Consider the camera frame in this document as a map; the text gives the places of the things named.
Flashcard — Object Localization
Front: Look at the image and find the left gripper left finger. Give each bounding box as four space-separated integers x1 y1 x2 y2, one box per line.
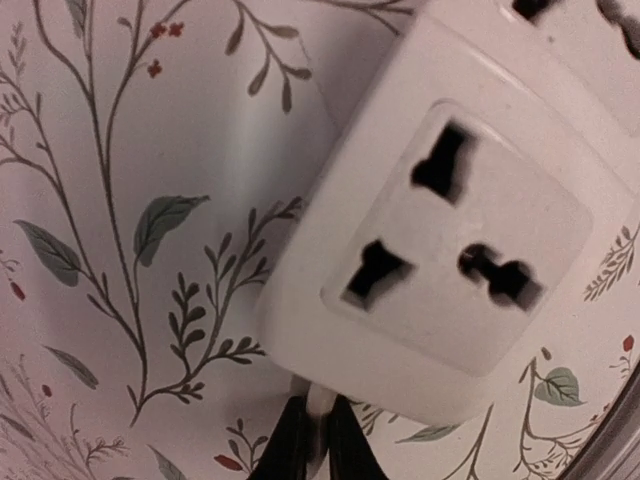
252 392 328 480

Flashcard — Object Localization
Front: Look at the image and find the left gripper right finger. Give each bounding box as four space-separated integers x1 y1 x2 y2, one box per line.
327 395 388 480

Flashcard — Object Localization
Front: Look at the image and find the white cord of white strip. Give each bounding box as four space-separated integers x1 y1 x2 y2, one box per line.
292 377 336 480

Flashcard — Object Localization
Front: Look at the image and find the floral table cloth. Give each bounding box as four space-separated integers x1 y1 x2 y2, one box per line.
1 1 639 479

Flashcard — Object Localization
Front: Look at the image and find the white power strip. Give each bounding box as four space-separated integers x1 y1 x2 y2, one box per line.
259 1 639 425

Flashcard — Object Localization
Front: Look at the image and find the aluminium front rail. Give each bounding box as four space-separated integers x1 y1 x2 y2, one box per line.
561 351 639 479

